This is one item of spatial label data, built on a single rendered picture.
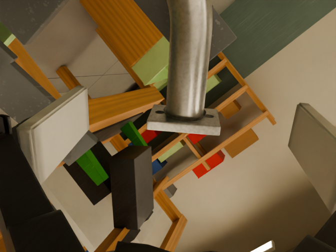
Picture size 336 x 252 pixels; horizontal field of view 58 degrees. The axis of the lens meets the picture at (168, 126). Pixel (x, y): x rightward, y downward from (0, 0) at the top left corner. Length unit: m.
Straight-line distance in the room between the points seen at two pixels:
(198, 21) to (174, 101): 0.06
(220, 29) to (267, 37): 5.86
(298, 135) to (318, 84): 6.02
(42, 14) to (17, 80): 0.08
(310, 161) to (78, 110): 0.13
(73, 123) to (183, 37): 0.09
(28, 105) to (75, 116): 0.17
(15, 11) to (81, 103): 0.14
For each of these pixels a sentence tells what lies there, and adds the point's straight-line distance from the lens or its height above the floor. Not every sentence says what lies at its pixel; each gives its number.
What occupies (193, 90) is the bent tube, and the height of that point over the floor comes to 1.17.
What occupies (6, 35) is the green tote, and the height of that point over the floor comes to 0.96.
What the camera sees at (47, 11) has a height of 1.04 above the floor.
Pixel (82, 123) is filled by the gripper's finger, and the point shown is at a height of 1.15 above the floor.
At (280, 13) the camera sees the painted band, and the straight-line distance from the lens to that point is 6.18.
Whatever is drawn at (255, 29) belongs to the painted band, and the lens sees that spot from 6.13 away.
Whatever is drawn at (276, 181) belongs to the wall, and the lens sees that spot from 6.53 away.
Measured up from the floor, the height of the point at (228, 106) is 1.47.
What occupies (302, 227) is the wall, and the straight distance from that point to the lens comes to 6.96.
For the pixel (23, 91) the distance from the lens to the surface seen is 0.34.
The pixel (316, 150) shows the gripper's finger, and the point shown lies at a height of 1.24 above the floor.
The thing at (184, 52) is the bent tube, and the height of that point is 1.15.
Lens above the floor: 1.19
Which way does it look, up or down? 1 degrees down
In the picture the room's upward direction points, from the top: 142 degrees clockwise
